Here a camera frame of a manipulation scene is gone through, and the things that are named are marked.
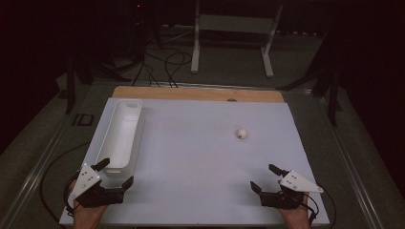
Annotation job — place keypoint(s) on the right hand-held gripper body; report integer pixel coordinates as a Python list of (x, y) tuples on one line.
[(296, 184)]

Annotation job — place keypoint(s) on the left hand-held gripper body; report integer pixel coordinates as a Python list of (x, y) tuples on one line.
[(86, 179)]

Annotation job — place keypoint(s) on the white plastic bin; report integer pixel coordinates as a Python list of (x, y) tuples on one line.
[(122, 136)]

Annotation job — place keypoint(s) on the small white ball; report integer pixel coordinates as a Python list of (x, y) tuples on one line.
[(242, 133)]

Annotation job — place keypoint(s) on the person's right hand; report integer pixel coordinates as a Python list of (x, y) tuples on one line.
[(297, 214)]

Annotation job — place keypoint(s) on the person's left hand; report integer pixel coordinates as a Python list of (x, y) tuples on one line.
[(89, 213)]

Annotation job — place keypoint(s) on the white table board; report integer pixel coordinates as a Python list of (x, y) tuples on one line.
[(197, 165)]

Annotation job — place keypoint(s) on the black stand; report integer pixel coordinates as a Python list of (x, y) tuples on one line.
[(332, 101), (70, 89)]

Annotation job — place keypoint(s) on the white metal stand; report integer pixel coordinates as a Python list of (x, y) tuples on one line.
[(195, 47)]

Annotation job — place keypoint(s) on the black rectangular floor frame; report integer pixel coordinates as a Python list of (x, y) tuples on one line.
[(83, 119)]

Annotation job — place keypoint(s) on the metal floor rail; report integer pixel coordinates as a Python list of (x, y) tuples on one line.
[(223, 86), (350, 165), (38, 162)]

